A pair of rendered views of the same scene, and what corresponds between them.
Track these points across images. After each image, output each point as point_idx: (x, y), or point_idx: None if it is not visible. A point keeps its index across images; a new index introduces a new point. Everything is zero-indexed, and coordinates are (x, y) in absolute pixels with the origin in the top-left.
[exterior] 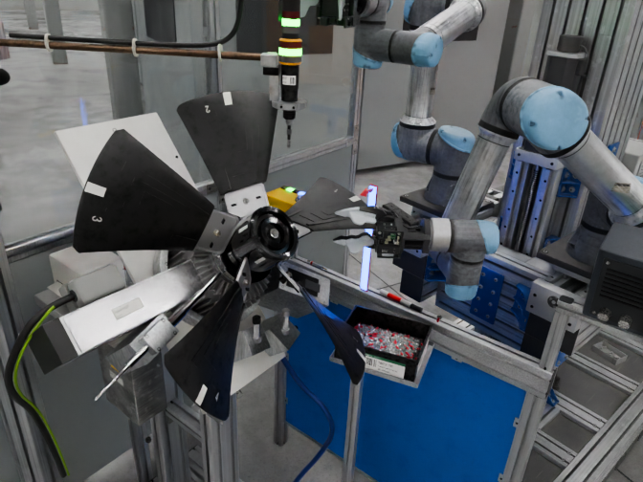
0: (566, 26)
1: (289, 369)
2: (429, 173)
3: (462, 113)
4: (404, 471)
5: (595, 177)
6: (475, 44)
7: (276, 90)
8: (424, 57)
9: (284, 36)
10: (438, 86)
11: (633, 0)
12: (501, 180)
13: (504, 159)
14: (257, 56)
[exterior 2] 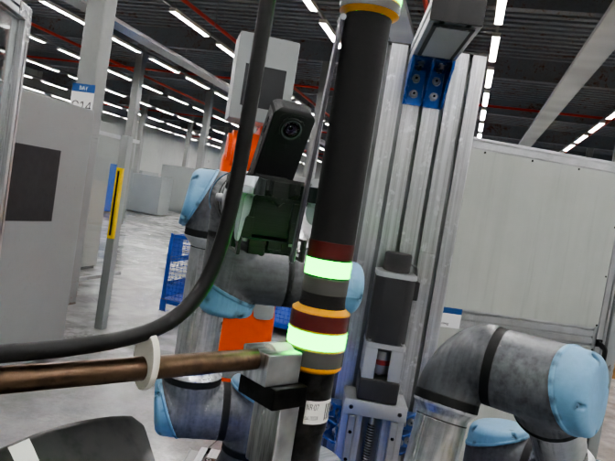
0: (381, 240)
1: None
2: (0, 394)
3: (37, 307)
4: None
5: (577, 453)
6: (49, 225)
7: (288, 444)
8: (351, 301)
9: (325, 305)
10: (6, 276)
11: (455, 218)
12: (101, 388)
13: (91, 359)
14: (253, 361)
